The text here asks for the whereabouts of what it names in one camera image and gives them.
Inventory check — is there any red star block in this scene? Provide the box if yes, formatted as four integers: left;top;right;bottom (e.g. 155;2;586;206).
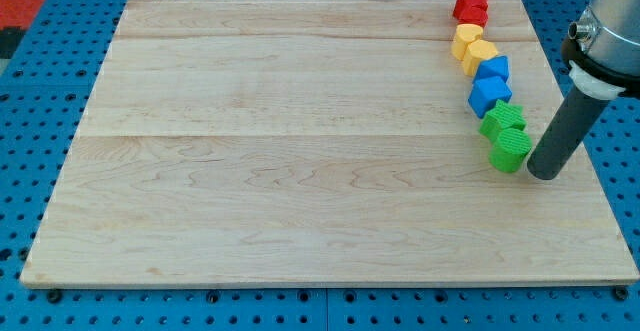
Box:
452;0;489;20

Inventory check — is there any green star block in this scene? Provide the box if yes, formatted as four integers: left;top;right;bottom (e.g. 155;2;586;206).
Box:
479;100;527;143

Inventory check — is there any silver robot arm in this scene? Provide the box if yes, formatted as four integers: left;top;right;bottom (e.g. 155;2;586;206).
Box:
527;0;639;180

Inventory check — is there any green cylinder block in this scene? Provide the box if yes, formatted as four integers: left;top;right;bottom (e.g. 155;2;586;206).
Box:
489;128;532;173

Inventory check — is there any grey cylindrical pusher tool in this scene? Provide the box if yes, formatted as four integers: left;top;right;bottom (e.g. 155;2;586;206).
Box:
527;61;625;180

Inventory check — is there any blue cube block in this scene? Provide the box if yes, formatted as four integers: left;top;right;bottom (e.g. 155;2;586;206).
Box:
468;76;512;119

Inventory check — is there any yellow heart block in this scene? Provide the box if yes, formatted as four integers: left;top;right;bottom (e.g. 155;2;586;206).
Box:
451;23;484;61

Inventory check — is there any blue pentagon block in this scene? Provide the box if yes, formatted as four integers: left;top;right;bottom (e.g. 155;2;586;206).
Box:
474;56;510;82

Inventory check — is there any yellow hexagon block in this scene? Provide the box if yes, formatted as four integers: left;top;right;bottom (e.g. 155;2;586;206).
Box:
462;40;499;77

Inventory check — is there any wooden board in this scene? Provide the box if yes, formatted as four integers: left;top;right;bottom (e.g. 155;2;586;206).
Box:
20;0;639;289

